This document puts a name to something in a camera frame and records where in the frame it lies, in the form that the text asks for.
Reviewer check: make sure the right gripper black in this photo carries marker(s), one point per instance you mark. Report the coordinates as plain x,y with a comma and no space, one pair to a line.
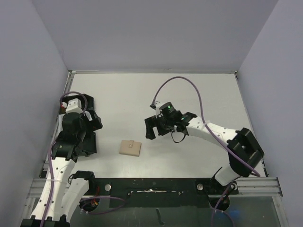
156,125

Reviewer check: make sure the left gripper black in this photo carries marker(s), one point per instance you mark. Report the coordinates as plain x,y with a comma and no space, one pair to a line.
94,124

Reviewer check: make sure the black white card tray organizer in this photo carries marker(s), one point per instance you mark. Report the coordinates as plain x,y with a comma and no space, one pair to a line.
73,141

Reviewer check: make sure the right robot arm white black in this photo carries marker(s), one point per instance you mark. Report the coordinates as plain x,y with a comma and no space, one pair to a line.
244,151

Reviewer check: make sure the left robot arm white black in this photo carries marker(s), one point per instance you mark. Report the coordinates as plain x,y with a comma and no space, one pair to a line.
63,189

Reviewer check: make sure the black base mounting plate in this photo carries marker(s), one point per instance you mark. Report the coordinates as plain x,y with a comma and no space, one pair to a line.
157,192

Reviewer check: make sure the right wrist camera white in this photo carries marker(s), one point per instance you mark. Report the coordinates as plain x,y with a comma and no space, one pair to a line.
155,105

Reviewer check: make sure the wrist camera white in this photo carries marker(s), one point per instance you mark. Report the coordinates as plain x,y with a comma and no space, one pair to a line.
155,105
74,106

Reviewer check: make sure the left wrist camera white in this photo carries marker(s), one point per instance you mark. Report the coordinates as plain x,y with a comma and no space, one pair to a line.
74,106

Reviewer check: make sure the aluminium frame rail front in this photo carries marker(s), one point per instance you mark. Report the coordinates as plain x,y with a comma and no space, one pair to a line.
250,187

